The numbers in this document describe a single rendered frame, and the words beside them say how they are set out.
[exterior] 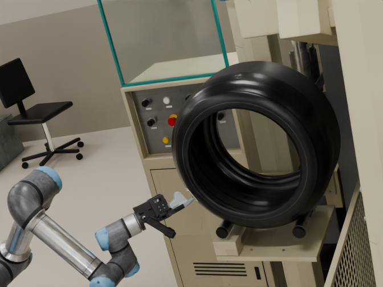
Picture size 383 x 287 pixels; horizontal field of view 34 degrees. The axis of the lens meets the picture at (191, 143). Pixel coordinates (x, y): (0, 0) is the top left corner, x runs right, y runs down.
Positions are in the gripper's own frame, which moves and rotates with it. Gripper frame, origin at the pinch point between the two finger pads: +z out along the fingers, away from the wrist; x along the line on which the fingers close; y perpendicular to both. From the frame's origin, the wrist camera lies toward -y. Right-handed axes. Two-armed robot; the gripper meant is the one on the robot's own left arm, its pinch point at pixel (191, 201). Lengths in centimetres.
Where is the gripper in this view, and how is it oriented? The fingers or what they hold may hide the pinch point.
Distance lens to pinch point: 222.4
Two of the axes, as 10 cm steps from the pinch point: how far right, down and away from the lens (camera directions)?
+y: -4.3, -9.0, -0.5
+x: -1.8, 0.4, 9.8
